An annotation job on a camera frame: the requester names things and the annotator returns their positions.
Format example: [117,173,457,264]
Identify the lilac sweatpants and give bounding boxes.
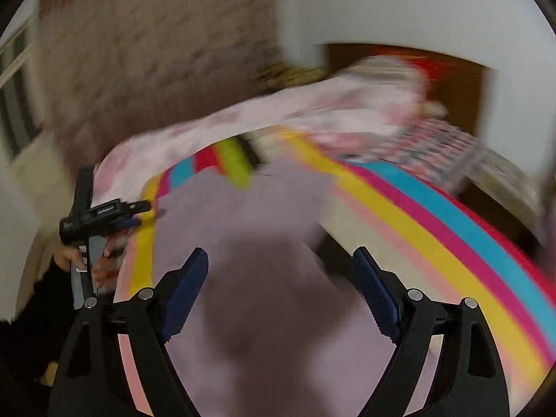
[154,158,432,416]

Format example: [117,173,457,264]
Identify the black sleeved left forearm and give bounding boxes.
[1,259,76,416]

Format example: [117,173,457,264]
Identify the left hand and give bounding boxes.
[52,235,128,290]

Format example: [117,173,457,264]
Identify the rainbow striped bed sheet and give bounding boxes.
[141,129,555,415]

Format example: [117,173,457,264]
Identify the brown patterned curtain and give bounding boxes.
[37,0,279,170]

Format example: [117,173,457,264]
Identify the cluttered nightstand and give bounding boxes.
[458,148,544,238]

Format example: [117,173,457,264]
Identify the plaid red white pillow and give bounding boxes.
[341,118,482,192]

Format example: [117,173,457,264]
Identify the floral pink white blanket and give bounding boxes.
[93,56,430,203]

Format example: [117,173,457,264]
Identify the dark brown wooden headboard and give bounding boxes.
[323,42,489,136]

